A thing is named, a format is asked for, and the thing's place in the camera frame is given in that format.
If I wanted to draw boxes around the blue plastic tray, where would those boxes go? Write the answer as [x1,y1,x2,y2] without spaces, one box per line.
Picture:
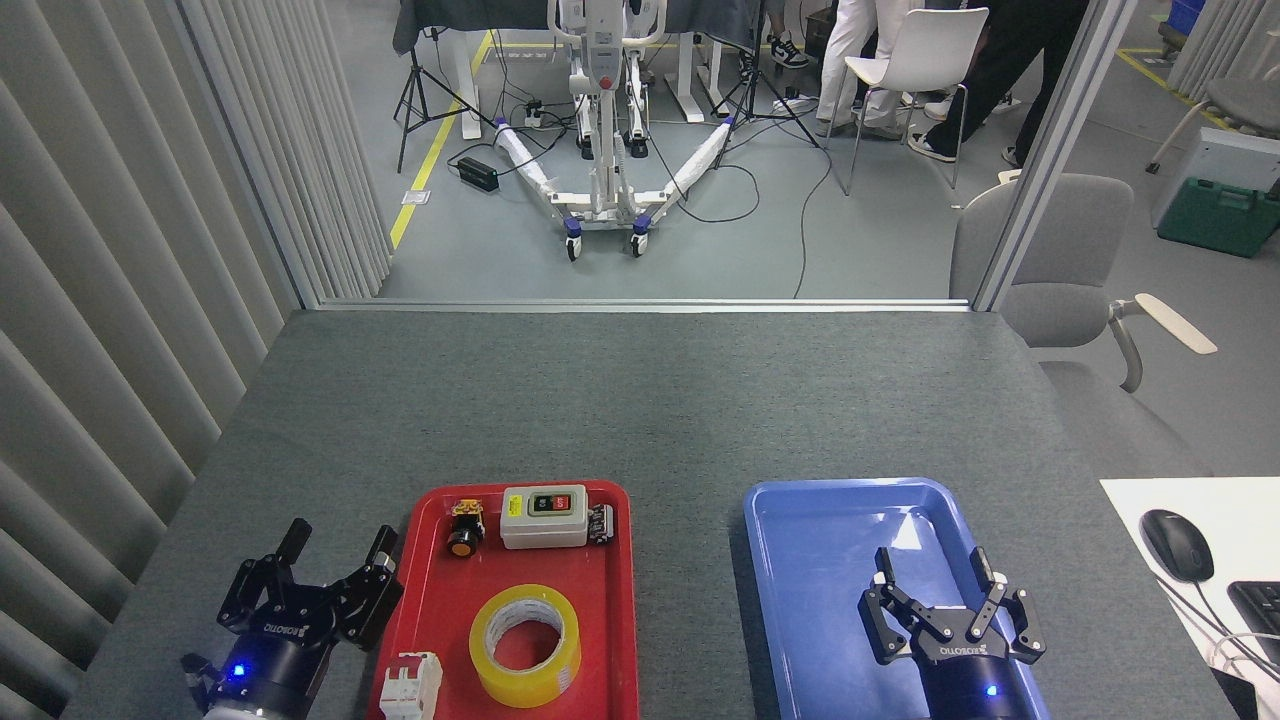
[744,478,1051,720]

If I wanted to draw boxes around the silver post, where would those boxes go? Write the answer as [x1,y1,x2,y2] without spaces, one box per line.
[972,0,1141,313]

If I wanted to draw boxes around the white stand on wheels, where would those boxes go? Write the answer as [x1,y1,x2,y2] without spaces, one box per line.
[493,0,739,261]

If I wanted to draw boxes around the black mouse cable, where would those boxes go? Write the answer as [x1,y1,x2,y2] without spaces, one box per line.
[1160,575,1280,651]

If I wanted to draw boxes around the blue bin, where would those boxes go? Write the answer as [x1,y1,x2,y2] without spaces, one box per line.
[1160,0,1208,56]

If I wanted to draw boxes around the red plastic tray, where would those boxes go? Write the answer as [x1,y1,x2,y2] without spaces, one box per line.
[367,480,639,720]

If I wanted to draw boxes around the white circuit breaker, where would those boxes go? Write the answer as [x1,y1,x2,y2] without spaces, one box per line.
[380,651,444,720]

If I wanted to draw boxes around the grey seat stool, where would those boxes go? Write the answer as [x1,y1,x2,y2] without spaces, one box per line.
[1145,78,1280,176]

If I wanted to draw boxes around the white side desk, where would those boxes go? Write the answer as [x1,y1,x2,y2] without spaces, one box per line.
[1100,477,1280,691]

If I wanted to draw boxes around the grey vertical blinds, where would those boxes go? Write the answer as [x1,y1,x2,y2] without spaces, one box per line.
[0,0,393,720]

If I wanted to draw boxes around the grey metal box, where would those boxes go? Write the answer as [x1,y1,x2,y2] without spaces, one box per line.
[1150,127,1280,231]

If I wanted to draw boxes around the desk with dark cloth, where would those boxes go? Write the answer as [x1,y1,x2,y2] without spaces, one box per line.
[392,0,766,139]

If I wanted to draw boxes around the black tripod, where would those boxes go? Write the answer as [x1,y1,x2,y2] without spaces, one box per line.
[393,0,496,174]
[712,0,823,171]

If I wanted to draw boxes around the black floor cable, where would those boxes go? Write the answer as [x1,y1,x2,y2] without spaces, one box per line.
[640,130,836,299]

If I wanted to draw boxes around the black orange push button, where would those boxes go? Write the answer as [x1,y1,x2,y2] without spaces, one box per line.
[447,499,487,557]

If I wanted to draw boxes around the yellow tape roll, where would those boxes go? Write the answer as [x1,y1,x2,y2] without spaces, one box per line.
[469,585,582,709]

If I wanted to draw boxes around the green plastic case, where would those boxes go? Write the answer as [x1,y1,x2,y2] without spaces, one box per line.
[1157,177,1280,259]

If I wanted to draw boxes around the grey office chair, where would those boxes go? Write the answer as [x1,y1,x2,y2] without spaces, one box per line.
[948,173,1219,479]

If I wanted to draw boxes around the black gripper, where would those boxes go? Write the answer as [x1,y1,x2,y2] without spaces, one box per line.
[205,518,406,717]
[860,547,1049,720]

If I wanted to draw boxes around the white plastic chair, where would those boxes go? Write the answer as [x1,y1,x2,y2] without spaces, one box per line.
[845,8,991,196]

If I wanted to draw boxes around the white two-button switch box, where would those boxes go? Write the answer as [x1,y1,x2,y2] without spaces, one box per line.
[500,485,589,550]

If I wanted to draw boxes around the black computer mouse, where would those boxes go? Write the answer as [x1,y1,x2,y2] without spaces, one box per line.
[1140,509,1215,584]

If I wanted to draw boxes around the black keyboard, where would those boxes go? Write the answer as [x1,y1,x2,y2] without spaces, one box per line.
[1227,580,1280,666]

